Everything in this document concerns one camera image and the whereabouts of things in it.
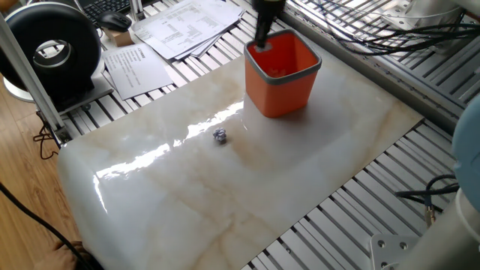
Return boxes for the white marble board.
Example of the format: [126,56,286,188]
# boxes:
[55,48,425,270]

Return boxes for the perforated metal plate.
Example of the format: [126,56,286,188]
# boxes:
[380,0,466,50]

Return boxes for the black cable with metal plug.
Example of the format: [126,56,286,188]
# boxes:
[394,174,461,228]

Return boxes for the single printed paper sheet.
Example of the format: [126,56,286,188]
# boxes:
[101,43,174,101]

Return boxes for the thick black floor cable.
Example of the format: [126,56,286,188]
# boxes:
[0,182,95,270]

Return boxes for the black ring fan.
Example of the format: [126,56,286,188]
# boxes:
[0,1,114,113]

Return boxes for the aluminium frame post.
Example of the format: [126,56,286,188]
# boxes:
[0,13,73,146]

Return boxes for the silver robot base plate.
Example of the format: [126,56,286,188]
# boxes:
[369,234,421,270]

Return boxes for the thin tangled wire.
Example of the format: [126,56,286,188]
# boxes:
[32,112,61,161]

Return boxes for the black keyboard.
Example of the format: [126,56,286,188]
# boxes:
[69,0,132,24]

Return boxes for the black gripper cable bundle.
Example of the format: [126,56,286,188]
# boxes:
[292,0,480,57]

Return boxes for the tiny cardboard box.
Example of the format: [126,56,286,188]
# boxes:
[101,26,135,48]

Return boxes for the orange trash can grey rim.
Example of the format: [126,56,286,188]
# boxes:
[243,28,323,119]

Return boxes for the stack of printed papers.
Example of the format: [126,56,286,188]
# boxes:
[130,0,245,61]

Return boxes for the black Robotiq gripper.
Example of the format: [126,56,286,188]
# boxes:
[250,0,288,46]

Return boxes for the tiny crumpled paper ball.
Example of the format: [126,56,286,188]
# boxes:
[212,126,228,143]

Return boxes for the short metal stand post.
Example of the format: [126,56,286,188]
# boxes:
[129,0,146,22]

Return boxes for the black computer mouse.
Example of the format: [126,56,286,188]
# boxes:
[96,10,133,33]

